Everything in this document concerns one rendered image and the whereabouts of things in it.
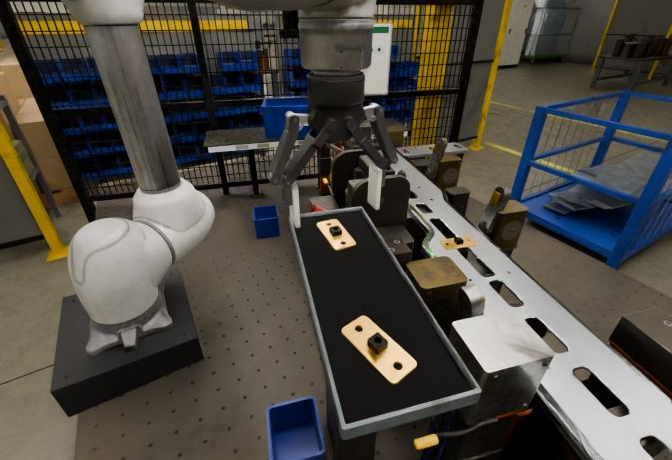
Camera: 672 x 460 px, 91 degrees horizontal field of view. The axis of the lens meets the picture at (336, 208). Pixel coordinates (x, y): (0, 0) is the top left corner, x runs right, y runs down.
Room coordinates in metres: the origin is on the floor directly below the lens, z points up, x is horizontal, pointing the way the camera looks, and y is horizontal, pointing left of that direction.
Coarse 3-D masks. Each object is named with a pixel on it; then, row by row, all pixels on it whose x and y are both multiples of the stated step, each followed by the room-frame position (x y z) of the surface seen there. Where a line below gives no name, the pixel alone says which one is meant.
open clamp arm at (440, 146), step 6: (438, 138) 1.10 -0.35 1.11; (444, 138) 1.10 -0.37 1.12; (438, 144) 1.08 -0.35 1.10; (444, 144) 1.07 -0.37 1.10; (438, 150) 1.08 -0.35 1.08; (444, 150) 1.08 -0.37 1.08; (432, 156) 1.10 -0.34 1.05; (438, 156) 1.07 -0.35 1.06; (432, 162) 1.08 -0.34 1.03; (432, 168) 1.07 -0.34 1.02; (426, 174) 1.09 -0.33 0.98; (432, 174) 1.07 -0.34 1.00
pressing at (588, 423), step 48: (432, 192) 0.92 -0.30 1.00; (432, 240) 0.66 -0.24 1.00; (480, 240) 0.66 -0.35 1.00; (480, 288) 0.50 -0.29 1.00; (528, 288) 0.50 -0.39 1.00; (576, 336) 0.38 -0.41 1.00; (576, 384) 0.30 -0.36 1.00; (624, 384) 0.30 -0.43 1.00; (576, 432) 0.23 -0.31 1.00; (624, 432) 0.23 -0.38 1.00
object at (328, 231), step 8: (320, 224) 0.48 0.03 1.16; (336, 224) 0.48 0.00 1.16; (328, 232) 0.46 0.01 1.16; (336, 232) 0.45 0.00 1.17; (344, 232) 0.46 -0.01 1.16; (328, 240) 0.44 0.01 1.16; (336, 240) 0.44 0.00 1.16; (344, 240) 0.44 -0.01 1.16; (352, 240) 0.44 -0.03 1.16; (336, 248) 0.41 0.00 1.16; (344, 248) 0.42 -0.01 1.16
